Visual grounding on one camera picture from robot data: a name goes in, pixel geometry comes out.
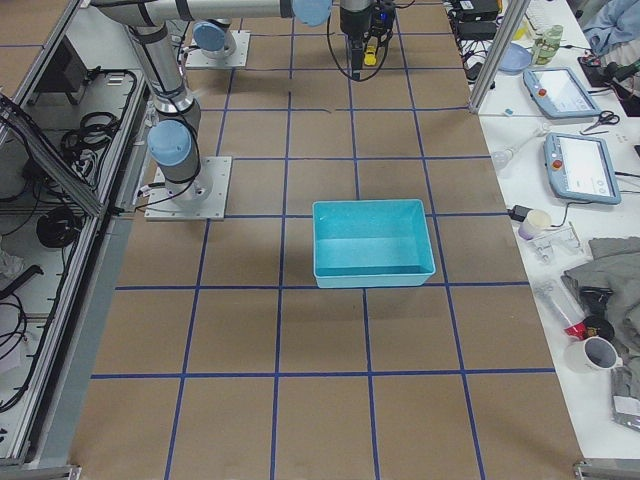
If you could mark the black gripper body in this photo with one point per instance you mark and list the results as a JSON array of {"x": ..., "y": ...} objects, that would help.
[{"x": 353, "y": 22}]

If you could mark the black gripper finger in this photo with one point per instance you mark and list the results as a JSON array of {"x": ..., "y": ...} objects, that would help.
[{"x": 355, "y": 53}]

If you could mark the yellow beetle toy car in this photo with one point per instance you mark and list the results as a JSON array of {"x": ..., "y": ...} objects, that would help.
[{"x": 370, "y": 55}]

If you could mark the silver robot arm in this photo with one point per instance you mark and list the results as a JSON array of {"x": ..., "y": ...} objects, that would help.
[
  {"x": 173, "y": 141},
  {"x": 284, "y": 40}
]

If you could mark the black power supply box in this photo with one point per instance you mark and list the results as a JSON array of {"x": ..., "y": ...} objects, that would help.
[{"x": 475, "y": 10}]

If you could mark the light blue bowl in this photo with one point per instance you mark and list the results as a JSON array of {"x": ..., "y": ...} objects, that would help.
[{"x": 515, "y": 59}]

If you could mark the green glass jar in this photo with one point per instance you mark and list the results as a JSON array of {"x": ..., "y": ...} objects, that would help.
[{"x": 546, "y": 45}]

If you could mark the upper teach pendant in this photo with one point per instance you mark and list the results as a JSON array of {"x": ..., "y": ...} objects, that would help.
[{"x": 559, "y": 94}]

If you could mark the teach pendant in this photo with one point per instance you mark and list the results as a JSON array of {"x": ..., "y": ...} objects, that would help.
[
  {"x": 559, "y": 94},
  {"x": 580, "y": 168}
]

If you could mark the turquoise plastic bin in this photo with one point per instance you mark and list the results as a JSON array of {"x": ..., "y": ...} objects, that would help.
[{"x": 371, "y": 243}]

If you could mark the black power adapter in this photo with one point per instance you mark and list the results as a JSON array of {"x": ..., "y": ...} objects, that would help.
[{"x": 518, "y": 213}]

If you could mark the light blue fabric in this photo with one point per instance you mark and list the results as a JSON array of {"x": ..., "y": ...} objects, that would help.
[{"x": 615, "y": 23}]

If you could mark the lower teach pendant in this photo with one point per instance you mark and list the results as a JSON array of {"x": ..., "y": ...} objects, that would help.
[{"x": 580, "y": 168}]

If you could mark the cream purple cup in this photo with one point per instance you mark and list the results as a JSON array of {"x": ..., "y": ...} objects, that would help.
[{"x": 534, "y": 223}]

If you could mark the clear acrylic holder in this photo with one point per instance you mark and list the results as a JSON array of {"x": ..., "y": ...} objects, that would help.
[{"x": 565, "y": 238}]

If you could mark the black monitor box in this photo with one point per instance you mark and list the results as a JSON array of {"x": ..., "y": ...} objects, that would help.
[{"x": 65, "y": 74}]

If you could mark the grey cloth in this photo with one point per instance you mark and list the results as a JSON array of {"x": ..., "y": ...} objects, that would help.
[{"x": 615, "y": 267}]

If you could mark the black round tin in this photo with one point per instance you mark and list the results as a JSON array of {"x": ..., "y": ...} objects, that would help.
[{"x": 598, "y": 326}]

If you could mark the white mug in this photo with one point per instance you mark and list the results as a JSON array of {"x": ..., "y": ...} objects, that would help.
[{"x": 593, "y": 354}]

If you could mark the grey foil pouch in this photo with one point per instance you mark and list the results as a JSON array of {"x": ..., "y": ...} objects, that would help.
[{"x": 625, "y": 398}]

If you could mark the aluminium frame post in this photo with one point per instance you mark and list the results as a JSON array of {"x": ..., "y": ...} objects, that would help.
[{"x": 513, "y": 16}]

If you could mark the black handled scissors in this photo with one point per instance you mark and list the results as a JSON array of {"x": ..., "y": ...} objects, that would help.
[{"x": 606, "y": 117}]

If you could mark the aluminium side rack frame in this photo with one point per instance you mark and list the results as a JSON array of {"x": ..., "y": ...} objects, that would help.
[{"x": 68, "y": 180}]

